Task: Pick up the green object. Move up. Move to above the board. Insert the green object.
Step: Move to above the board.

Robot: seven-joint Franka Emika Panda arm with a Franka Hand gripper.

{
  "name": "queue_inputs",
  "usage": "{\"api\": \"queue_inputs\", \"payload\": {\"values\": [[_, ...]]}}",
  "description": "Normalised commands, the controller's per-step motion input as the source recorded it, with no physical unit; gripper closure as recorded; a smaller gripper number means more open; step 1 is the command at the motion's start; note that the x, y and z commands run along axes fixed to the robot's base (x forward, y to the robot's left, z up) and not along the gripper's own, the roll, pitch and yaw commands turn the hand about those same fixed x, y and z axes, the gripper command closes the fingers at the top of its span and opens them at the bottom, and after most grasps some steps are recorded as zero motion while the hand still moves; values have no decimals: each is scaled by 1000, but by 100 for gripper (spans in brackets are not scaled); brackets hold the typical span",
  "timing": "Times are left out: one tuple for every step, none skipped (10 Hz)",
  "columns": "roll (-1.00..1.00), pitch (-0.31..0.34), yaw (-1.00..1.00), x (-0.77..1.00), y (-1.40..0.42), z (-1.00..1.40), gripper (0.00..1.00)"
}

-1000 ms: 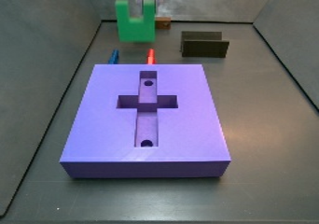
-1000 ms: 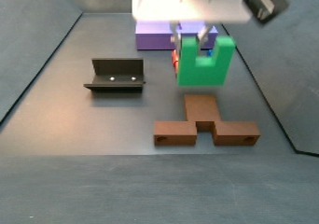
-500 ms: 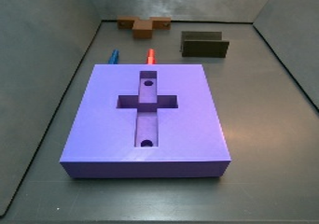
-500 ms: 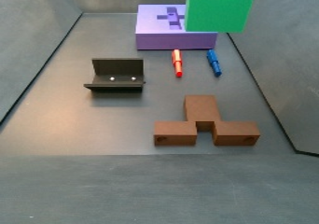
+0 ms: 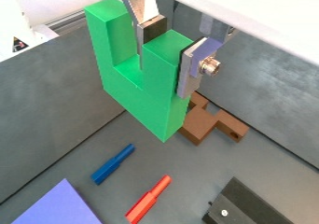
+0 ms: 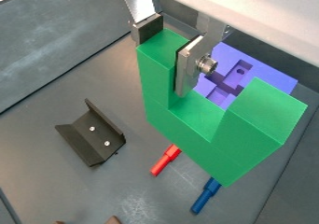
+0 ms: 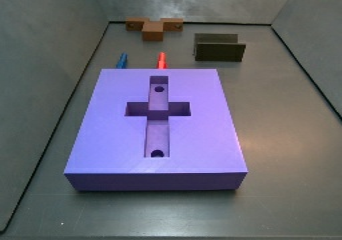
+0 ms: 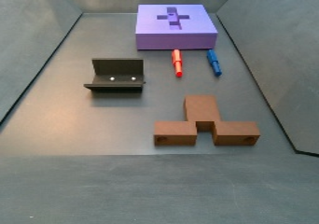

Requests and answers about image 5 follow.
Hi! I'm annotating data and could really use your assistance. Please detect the green U-shaped block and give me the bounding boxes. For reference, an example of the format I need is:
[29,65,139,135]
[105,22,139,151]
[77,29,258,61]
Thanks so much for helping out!
[84,0,192,141]

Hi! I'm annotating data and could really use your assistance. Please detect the black U-channel bracket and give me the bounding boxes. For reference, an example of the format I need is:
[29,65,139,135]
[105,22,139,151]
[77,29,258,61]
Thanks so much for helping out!
[201,177,294,224]

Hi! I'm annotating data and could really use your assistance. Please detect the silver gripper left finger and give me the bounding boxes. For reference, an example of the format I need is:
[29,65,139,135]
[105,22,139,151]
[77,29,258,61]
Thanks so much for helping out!
[117,0,168,71]

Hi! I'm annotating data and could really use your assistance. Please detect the purple board with cross slot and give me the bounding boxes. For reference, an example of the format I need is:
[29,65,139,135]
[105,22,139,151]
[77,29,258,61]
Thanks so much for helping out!
[11,179,103,224]

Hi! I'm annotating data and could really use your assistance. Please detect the brown T-shaped block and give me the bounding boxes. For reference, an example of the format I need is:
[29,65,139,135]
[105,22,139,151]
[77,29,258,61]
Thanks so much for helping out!
[179,91,250,146]

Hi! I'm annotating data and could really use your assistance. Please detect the red stepped peg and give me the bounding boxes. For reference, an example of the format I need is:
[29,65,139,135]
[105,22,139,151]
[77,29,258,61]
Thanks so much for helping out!
[124,175,172,224]

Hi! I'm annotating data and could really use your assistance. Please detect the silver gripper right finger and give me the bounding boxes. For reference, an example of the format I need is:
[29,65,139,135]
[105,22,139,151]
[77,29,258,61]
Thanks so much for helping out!
[177,14,238,99]

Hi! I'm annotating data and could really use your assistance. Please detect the blue stepped peg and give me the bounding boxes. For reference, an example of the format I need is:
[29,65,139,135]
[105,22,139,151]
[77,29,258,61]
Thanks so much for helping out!
[91,144,136,185]

